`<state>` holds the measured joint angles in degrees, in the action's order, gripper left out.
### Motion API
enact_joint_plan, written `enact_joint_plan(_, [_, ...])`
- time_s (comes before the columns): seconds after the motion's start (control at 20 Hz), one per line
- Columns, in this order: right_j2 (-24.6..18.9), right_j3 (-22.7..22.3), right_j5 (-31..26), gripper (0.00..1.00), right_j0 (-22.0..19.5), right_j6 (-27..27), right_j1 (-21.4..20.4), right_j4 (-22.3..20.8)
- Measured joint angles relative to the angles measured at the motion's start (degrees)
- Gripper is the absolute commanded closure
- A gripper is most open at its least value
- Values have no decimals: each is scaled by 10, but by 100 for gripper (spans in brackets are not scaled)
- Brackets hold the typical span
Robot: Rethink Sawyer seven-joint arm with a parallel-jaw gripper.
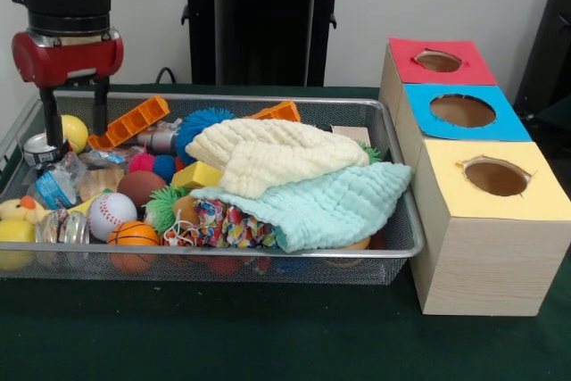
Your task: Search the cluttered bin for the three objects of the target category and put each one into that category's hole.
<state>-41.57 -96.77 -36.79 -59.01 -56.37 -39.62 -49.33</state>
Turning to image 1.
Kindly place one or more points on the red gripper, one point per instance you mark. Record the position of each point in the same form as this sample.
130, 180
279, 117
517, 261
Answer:
67, 62

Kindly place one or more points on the crushed clear plastic bottle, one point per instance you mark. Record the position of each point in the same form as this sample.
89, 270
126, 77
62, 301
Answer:
55, 187

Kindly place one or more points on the cream waffle cloth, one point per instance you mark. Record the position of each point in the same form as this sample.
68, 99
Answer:
276, 149

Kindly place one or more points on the light blue waffle cloth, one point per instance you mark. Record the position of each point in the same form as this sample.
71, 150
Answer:
334, 202

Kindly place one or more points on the silver mesh bin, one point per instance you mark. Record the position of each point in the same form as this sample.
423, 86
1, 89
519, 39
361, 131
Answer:
383, 269

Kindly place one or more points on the wooden box with three holes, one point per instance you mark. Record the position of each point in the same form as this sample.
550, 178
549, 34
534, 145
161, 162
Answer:
482, 274

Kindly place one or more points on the yellow ball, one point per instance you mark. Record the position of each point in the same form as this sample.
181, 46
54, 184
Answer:
76, 131

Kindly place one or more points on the crushed silver can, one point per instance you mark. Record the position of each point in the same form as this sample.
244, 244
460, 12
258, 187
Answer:
38, 151

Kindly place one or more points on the orange toy brick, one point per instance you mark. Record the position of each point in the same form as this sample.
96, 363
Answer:
134, 124

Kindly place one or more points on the brown ball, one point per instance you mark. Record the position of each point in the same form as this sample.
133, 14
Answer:
140, 187

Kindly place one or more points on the white toy baseball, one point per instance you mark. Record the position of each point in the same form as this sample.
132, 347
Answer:
111, 216

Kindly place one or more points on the orange toy basketball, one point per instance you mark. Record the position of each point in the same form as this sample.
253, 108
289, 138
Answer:
134, 234

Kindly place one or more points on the yellow wedge block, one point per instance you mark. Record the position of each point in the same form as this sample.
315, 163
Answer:
196, 174

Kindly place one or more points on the dark green tablecloth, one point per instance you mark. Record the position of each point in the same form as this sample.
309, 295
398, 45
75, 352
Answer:
223, 336
551, 122

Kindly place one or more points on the black upright panel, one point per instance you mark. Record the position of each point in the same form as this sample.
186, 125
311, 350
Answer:
553, 42

